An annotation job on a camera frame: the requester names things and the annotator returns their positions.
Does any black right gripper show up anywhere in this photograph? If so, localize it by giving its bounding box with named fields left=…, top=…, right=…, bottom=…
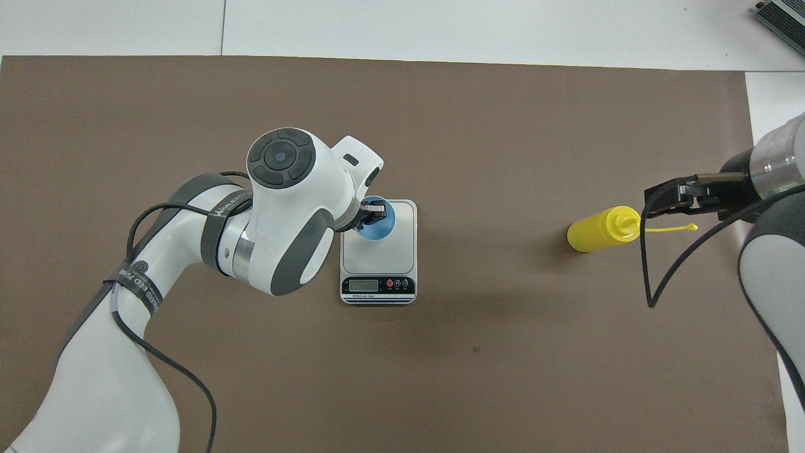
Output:
left=645, top=151, right=765, bottom=221

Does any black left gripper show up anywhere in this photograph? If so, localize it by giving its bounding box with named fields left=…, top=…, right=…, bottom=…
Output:
left=353, top=200, right=386, bottom=235

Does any light blue plastic cup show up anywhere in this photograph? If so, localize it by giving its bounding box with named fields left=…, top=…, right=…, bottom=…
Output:
left=353, top=196, right=397, bottom=243

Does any yellow squeeze bottle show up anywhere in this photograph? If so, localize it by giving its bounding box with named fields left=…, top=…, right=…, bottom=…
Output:
left=567, top=206, right=699, bottom=254

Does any silver digital kitchen scale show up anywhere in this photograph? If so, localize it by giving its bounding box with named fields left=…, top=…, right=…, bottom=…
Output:
left=340, top=199, right=418, bottom=306

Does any brown paper table mat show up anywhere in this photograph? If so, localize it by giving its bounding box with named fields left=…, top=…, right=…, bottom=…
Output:
left=0, top=55, right=790, bottom=453

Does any grey metal device box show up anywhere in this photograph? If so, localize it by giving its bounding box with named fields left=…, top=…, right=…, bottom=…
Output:
left=755, top=0, right=805, bottom=59

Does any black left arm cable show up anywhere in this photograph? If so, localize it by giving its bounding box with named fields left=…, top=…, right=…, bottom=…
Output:
left=110, top=171, right=252, bottom=453

